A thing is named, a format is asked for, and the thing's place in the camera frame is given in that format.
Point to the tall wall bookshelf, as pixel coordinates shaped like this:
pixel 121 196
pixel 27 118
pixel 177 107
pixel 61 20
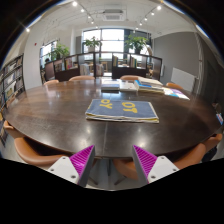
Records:
pixel 11 81

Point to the dark low shelf unit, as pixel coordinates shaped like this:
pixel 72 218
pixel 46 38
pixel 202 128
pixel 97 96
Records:
pixel 126 71

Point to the large green potted plant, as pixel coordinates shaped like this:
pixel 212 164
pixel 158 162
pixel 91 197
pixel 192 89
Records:
pixel 136 42

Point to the bushy green potted plant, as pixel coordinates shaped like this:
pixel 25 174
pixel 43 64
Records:
pixel 59 50

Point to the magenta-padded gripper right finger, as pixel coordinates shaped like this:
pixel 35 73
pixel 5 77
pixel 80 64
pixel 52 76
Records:
pixel 160 166

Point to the ceiling track lights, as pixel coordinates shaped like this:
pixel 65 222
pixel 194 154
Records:
pixel 74 4

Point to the large blue-covered book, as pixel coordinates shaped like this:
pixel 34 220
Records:
pixel 146 89

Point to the cyan and white booklet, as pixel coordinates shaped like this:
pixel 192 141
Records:
pixel 169 92

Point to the purple booklet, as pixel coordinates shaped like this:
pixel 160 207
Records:
pixel 181 95

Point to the orange-brown chair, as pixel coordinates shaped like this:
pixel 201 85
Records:
pixel 193 156
pixel 213 140
pixel 123 168
pixel 81 78
pixel 130 77
pixel 8 128
pixel 51 82
pixel 174 86
pixel 30 153

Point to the small green potted plant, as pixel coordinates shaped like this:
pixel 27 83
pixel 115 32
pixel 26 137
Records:
pixel 91 42

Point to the white ceiling air conditioner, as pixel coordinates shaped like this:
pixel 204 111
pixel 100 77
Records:
pixel 113 15

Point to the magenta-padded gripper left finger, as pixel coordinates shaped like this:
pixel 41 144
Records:
pixel 63 166

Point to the white wall radiator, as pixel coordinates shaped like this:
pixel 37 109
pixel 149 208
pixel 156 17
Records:
pixel 182 79

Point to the dark blue book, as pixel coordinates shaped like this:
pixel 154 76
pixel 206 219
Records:
pixel 110 86

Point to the thick beige book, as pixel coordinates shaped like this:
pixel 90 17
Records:
pixel 150 81

